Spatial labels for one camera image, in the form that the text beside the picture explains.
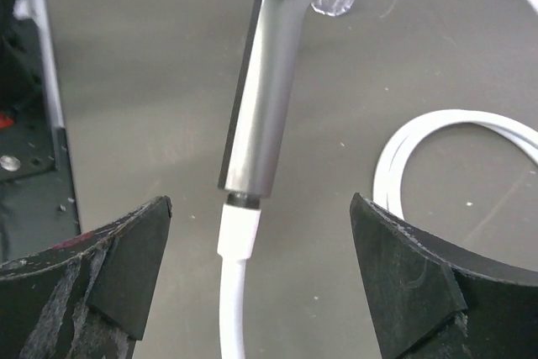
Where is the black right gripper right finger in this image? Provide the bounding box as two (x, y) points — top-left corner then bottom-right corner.
(350, 194), (537, 358)

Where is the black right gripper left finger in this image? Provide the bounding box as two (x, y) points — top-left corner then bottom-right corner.
(1, 196), (171, 358)

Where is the white shower hose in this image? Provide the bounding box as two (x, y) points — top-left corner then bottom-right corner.
(216, 108), (538, 359)

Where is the grey shower head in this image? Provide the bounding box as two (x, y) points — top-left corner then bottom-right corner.
(219, 0), (314, 208)

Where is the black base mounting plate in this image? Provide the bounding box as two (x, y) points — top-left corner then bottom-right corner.
(1, 0), (81, 261)

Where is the clear drinking glass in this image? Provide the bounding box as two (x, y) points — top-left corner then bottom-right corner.
(311, 0), (356, 17)

